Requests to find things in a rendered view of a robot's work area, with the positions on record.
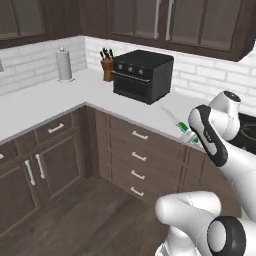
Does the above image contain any silver cupboard door handle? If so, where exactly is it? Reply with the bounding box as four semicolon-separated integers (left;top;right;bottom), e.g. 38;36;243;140
165;0;175;42
34;153;46;180
153;0;162;40
23;159;37;187

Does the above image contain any black toaster oven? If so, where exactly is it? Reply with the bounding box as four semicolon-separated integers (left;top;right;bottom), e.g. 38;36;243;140
112;49;175;106

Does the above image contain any black hob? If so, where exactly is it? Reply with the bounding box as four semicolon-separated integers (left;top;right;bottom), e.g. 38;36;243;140
235;112;256;155

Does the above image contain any dark glass cupboard door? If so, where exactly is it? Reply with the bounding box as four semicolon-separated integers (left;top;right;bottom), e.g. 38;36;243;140
164;0;249;53
109;0;165;40
0;0;47;40

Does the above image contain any wooden knife block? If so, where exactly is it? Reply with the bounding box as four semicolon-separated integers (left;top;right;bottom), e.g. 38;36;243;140
99;47;116;83

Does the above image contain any white paper towel roll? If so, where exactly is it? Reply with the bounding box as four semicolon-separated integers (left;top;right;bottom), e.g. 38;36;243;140
54;46;76;83

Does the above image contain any green white handled utensil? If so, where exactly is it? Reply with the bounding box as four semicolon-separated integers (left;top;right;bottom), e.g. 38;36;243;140
157;104;202;145

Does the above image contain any dark wooden cupboard door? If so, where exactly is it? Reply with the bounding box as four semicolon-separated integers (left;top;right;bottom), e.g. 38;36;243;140
0;162;38;235
35;130;83;198
183;147;243;218

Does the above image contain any dark wooden drawer front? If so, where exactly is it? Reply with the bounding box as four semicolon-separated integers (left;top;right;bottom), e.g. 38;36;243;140
109;152;184;200
0;139;20;168
109;133;185;184
110;170;182;208
34;113;76;146
108;115;187;165

